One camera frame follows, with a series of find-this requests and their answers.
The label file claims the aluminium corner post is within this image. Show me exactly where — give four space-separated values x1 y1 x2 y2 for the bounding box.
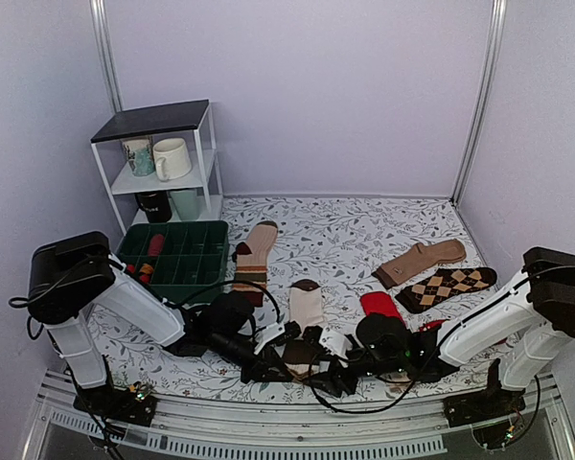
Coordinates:
89 0 123 113
450 0 507 208

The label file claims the right aluminium corner post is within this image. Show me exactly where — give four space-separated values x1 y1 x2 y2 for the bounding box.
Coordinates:
450 0 507 208

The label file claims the green divided organizer tray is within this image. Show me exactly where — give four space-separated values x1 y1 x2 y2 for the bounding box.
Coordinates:
116 220 229 302

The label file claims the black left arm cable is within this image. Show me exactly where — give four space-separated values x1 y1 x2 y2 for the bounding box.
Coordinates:
8 253 285 336

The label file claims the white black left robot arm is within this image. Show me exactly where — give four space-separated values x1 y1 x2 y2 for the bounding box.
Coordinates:
26 231 292 416

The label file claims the left aluminium corner post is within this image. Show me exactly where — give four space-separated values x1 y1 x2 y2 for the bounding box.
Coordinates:
89 0 123 113

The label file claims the striped beige brown sock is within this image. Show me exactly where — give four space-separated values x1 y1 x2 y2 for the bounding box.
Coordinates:
232 220 278 308

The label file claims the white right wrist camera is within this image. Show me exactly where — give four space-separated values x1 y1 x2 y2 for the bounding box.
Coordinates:
318 327 350 368

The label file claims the black mug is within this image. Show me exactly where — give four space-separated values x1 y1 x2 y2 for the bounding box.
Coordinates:
135 191 173 223

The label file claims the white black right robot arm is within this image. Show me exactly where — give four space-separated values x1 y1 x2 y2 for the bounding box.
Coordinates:
305 247 575 418

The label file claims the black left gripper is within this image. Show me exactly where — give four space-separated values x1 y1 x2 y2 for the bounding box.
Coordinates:
210 331 293 385

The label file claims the red beige face sock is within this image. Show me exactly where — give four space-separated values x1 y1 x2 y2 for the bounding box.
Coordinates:
359 291 410 393

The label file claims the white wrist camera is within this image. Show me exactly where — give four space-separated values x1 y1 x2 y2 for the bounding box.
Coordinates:
254 323 288 356
318 327 350 368

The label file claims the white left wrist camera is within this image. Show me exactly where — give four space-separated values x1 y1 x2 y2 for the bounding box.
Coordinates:
254 323 288 356

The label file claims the teal patterned mug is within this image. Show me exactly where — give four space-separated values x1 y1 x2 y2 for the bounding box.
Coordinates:
122 136 155 177

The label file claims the cream white mug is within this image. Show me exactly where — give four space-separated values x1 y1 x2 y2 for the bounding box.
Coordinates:
152 138 192 182

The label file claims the cream brown block sock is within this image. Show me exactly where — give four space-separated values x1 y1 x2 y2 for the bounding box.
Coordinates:
283 279 325 381

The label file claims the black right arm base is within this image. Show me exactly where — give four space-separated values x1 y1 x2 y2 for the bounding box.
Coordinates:
443 389 525 427

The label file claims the brown argyle sock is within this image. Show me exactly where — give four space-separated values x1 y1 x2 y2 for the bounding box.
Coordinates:
396 267 497 314

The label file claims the aluminium front rail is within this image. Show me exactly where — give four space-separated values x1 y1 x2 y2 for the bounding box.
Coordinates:
21 368 575 460

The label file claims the pale green mug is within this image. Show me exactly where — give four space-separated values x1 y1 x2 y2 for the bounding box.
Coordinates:
170 189 200 221

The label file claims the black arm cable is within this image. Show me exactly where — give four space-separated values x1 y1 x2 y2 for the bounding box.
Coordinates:
307 267 575 415
8 253 285 336

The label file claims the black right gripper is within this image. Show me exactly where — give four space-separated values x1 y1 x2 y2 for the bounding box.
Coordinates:
302 345 407 399

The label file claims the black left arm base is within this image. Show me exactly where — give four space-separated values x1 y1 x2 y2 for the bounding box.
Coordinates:
74 383 158 427

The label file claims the red folded sock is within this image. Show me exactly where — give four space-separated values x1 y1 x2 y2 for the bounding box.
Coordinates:
419 319 446 333

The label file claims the tan brown cuff sock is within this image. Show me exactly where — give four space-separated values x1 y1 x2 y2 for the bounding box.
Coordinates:
372 239 466 289

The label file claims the white shelf black top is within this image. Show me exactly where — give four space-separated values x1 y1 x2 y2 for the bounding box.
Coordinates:
90 100 223 233

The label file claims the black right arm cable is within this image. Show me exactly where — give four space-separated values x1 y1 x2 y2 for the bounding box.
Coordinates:
307 267 575 415

